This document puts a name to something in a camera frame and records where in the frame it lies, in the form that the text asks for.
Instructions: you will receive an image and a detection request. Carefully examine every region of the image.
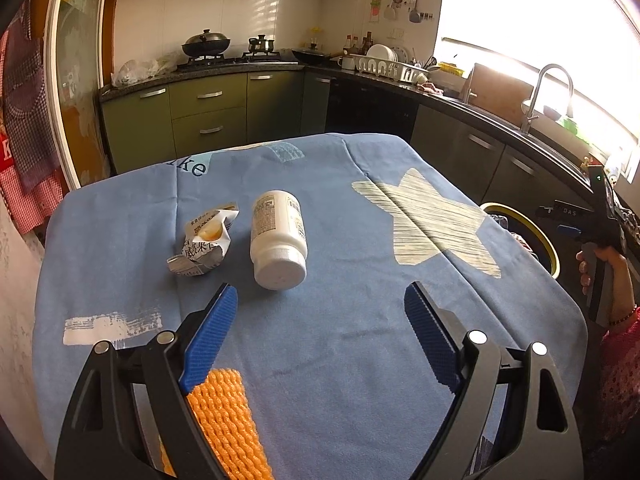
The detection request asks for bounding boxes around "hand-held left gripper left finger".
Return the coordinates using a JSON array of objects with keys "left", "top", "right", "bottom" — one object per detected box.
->
[{"left": 54, "top": 282, "right": 240, "bottom": 480}]

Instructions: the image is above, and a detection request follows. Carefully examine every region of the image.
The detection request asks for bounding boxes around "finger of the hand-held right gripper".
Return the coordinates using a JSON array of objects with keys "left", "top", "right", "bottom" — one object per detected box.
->
[
  {"left": 532, "top": 201, "right": 594, "bottom": 219},
  {"left": 557, "top": 225, "right": 597, "bottom": 242}
]

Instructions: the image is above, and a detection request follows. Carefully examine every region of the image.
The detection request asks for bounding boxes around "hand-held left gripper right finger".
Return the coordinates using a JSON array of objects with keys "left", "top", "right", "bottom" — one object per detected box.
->
[{"left": 404, "top": 281, "right": 583, "bottom": 480}]

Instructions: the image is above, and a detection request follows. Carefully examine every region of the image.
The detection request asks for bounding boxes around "yellow rimmed waste bin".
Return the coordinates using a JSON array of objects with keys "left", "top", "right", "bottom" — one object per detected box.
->
[{"left": 480, "top": 202, "right": 561, "bottom": 278}]

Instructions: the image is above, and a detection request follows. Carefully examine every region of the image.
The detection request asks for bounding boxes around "orange foam fruit net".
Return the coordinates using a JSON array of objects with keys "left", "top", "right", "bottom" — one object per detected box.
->
[{"left": 159, "top": 367, "right": 275, "bottom": 480}]

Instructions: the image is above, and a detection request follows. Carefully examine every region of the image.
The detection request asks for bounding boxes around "white snack wrapper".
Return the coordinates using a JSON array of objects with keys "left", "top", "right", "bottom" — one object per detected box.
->
[{"left": 166, "top": 202, "right": 240, "bottom": 277}]

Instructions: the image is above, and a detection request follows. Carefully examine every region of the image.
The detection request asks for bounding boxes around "white pill bottle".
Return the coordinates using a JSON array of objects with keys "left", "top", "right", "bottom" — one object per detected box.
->
[{"left": 248, "top": 190, "right": 307, "bottom": 292}]

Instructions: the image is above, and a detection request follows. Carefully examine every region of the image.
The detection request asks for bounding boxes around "person's right hand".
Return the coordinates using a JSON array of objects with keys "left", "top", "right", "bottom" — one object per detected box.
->
[{"left": 576, "top": 249, "right": 638, "bottom": 327}]

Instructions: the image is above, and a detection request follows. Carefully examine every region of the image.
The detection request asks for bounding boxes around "green sink cabinet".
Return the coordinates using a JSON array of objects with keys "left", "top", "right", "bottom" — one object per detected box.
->
[{"left": 410, "top": 105, "right": 591, "bottom": 211}]

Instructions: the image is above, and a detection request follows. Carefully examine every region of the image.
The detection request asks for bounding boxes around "steel kitchen faucet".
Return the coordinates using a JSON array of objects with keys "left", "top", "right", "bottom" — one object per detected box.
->
[{"left": 520, "top": 64, "right": 576, "bottom": 135}]

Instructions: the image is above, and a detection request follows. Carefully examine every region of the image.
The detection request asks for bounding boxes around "blue printed tablecloth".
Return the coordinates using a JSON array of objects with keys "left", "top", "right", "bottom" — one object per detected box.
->
[{"left": 37, "top": 132, "right": 588, "bottom": 480}]

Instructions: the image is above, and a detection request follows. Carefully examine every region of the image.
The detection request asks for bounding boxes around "wooden cutting board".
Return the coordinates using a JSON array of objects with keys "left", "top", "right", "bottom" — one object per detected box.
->
[{"left": 462, "top": 62, "right": 535, "bottom": 123}]

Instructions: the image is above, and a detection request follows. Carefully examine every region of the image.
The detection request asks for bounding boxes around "green cabinet drawer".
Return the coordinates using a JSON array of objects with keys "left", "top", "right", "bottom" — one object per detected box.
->
[
  {"left": 169, "top": 74, "right": 248, "bottom": 116},
  {"left": 171, "top": 107, "right": 247, "bottom": 156}
]

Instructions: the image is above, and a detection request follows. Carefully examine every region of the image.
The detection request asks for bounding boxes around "black built-in dishwasher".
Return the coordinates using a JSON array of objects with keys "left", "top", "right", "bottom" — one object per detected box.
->
[{"left": 325, "top": 77, "right": 418, "bottom": 143}]

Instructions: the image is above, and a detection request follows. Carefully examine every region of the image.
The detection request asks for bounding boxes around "green base cabinet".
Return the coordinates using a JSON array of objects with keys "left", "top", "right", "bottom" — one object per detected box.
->
[{"left": 100, "top": 67, "right": 331, "bottom": 176}]

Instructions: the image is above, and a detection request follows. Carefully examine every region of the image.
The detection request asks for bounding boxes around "white dish rack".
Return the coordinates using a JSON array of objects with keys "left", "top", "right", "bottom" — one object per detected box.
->
[{"left": 350, "top": 52, "right": 431, "bottom": 85}]

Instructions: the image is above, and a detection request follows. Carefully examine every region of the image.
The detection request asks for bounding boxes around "red checkered apron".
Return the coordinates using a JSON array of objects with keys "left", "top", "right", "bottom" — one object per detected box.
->
[{"left": 0, "top": 30, "right": 68, "bottom": 233}]

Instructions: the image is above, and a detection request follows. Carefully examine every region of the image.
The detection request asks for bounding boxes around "row of sauce bottles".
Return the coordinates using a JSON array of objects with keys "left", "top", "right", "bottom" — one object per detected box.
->
[{"left": 343, "top": 31, "right": 376, "bottom": 58}]

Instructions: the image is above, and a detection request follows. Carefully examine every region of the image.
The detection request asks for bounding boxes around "dark stone countertop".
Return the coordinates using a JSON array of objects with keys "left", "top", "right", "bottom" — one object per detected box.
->
[{"left": 97, "top": 57, "right": 601, "bottom": 186}]

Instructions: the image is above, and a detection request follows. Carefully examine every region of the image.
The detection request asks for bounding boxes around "crumpled plastic bag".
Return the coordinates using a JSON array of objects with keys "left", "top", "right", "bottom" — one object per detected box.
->
[{"left": 111, "top": 55, "right": 178, "bottom": 87}]

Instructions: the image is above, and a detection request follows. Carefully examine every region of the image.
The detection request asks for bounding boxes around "black gas stove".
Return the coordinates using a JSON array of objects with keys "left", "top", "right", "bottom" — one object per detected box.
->
[{"left": 177, "top": 51, "right": 286, "bottom": 68}]

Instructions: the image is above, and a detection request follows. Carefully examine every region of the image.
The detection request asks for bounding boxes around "glass sliding door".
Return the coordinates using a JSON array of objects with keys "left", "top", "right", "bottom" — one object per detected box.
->
[{"left": 45, "top": 0, "right": 118, "bottom": 188}]

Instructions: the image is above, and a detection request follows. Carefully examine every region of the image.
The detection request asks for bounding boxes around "purple checkered apron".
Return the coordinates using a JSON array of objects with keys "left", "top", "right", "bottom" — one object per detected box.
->
[{"left": 2, "top": 10, "right": 66, "bottom": 193}]

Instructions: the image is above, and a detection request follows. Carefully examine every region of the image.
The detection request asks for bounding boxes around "black frying pan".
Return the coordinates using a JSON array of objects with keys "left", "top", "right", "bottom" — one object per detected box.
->
[{"left": 291, "top": 42, "right": 346, "bottom": 66}]

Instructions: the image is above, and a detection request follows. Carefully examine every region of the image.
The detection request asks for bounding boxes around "black wok with lid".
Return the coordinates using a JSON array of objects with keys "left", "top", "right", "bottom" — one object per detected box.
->
[{"left": 181, "top": 30, "right": 232, "bottom": 58}]

